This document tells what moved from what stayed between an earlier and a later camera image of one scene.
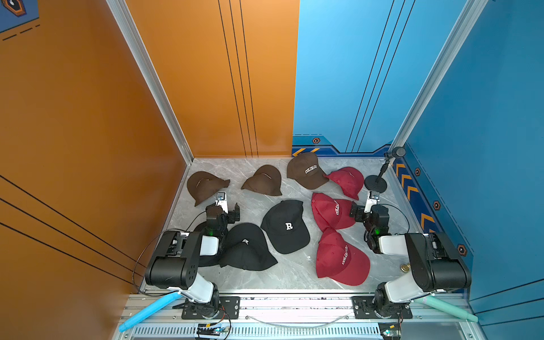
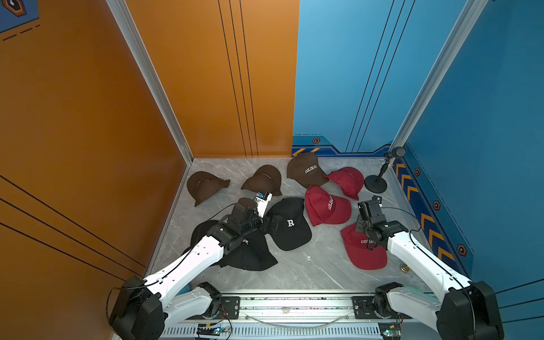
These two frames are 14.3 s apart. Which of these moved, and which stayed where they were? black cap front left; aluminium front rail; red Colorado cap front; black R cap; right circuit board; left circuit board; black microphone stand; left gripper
Moved: left gripper; red Colorado cap front
Stayed: aluminium front rail; black R cap; black microphone stand; left circuit board; right circuit board; black cap front left
